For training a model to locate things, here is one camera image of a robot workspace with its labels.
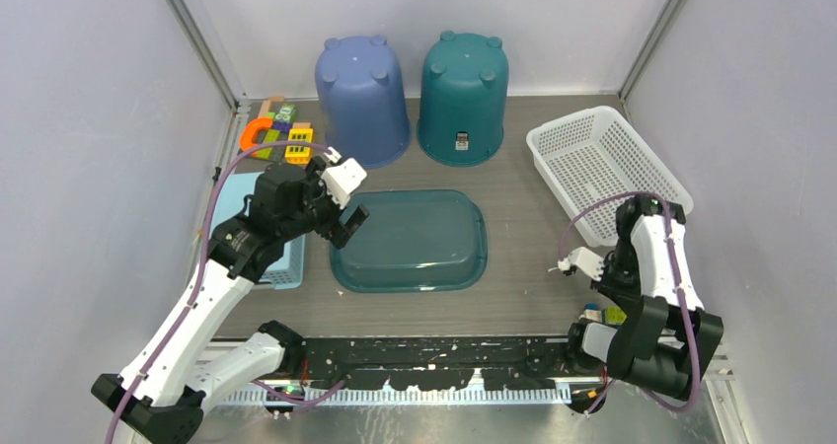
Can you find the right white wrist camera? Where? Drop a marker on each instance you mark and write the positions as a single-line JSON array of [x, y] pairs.
[[582, 260]]

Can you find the teal plastic basket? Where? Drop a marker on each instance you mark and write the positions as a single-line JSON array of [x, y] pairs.
[[413, 241]]

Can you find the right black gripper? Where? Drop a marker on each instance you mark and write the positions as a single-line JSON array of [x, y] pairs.
[[627, 295]]

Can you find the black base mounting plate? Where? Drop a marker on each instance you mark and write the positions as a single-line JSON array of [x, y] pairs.
[[438, 363]]

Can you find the purple toy block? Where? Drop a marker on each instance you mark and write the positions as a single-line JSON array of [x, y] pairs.
[[282, 126]]

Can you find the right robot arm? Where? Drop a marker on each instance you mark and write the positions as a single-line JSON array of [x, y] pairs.
[[667, 339]]

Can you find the orange toy arch block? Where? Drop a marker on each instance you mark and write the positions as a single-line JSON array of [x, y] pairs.
[[249, 137]]

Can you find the lime green toy brick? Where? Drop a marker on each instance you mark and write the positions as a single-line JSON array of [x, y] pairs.
[[613, 316]]

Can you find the lime green long brick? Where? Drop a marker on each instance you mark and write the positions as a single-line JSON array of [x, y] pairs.
[[271, 135]]

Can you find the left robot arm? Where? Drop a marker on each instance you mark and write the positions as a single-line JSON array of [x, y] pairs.
[[164, 393]]

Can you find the light blue plastic basket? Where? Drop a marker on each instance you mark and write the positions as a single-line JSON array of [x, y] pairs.
[[287, 272]]

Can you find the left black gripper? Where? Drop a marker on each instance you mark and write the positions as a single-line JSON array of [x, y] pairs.
[[342, 230]]

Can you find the white plastic basket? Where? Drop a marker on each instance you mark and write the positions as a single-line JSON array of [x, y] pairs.
[[594, 154]]

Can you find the white cable duct strip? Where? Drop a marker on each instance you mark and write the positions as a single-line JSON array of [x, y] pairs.
[[471, 395]]

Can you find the yellow toy block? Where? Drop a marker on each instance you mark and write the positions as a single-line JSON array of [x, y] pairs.
[[299, 155]]

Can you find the small toy car blue wheels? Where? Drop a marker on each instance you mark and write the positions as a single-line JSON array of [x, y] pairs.
[[592, 312]]

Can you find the teal plastic bucket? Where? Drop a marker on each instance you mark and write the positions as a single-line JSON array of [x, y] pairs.
[[463, 99]]

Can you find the blue plastic bucket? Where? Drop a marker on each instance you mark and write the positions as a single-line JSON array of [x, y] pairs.
[[361, 94]]

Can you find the green numbered toy block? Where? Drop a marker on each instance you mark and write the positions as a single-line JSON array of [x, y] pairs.
[[287, 113]]

